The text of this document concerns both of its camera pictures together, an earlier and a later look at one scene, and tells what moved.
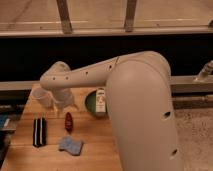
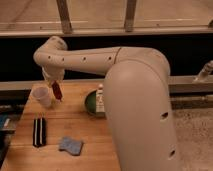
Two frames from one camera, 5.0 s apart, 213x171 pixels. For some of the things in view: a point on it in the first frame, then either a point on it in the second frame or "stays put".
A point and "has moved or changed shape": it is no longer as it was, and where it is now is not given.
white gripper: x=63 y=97 to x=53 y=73
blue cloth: x=66 y=143 stays put
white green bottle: x=100 y=103 stays put
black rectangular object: x=39 y=132 stays put
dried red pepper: x=68 y=122 has moved or changed shape
